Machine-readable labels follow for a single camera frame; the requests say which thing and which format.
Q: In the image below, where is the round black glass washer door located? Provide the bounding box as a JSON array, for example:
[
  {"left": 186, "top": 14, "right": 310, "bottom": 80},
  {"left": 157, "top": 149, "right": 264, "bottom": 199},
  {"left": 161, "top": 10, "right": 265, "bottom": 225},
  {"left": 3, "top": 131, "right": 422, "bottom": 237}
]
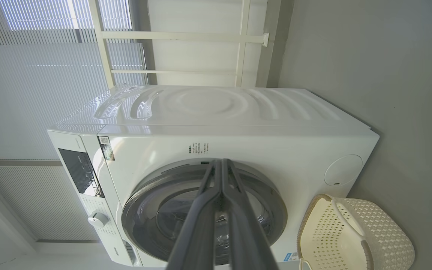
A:
[{"left": 121, "top": 158, "right": 288, "bottom": 266}]

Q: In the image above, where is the white window blind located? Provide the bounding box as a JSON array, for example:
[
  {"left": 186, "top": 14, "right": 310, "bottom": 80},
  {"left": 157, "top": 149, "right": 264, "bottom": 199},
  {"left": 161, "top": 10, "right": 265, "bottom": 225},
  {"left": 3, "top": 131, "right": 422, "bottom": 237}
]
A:
[{"left": 0, "top": 0, "right": 149, "bottom": 160}]

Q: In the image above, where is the white front-load washing machine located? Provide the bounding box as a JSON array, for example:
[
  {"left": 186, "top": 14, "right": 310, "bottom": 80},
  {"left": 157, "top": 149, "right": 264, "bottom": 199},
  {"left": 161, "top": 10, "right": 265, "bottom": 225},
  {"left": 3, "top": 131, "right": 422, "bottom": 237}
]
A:
[{"left": 47, "top": 84, "right": 381, "bottom": 269}]

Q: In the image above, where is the cream perforated laundry basket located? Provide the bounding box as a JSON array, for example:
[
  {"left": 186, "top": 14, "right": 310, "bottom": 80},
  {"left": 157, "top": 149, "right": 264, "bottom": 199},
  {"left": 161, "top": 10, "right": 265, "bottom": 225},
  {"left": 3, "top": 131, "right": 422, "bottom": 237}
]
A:
[{"left": 298, "top": 193, "right": 416, "bottom": 270}]

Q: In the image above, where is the round white filter cover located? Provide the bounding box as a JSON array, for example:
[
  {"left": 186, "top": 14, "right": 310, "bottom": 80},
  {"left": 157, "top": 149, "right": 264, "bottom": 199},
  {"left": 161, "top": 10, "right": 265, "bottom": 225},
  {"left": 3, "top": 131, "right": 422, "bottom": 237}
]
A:
[{"left": 324, "top": 154, "right": 363, "bottom": 186}]

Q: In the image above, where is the white control knob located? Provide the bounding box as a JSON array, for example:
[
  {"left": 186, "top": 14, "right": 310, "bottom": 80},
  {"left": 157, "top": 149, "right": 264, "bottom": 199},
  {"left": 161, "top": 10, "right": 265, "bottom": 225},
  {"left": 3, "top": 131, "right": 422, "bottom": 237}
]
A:
[{"left": 88, "top": 212, "right": 109, "bottom": 228}]

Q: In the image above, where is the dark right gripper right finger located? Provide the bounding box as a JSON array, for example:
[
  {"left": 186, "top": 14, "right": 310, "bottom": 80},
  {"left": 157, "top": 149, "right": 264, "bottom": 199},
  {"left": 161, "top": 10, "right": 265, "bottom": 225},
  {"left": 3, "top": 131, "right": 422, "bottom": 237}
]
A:
[{"left": 222, "top": 159, "right": 280, "bottom": 270}]

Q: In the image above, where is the white metal railing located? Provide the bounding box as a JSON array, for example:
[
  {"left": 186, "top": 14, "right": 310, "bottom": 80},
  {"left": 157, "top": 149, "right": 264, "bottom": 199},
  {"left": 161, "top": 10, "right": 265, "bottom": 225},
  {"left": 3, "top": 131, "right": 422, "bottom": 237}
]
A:
[{"left": 88, "top": 0, "right": 270, "bottom": 89}]

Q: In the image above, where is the QR code sticker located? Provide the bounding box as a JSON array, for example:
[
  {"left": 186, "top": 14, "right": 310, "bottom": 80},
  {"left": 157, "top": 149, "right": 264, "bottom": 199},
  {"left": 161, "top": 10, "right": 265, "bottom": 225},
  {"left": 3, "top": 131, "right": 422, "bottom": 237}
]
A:
[{"left": 98, "top": 136, "right": 115, "bottom": 161}]

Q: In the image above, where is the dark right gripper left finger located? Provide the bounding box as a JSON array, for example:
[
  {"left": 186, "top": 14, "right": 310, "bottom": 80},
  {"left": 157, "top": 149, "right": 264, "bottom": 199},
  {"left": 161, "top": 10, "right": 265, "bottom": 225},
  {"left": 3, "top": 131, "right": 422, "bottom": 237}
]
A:
[{"left": 165, "top": 159, "right": 224, "bottom": 270}]

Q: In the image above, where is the black control panel display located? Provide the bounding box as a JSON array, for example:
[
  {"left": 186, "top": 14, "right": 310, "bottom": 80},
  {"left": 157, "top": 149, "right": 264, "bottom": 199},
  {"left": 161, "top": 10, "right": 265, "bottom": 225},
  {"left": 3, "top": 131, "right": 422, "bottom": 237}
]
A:
[{"left": 58, "top": 148, "right": 105, "bottom": 198}]

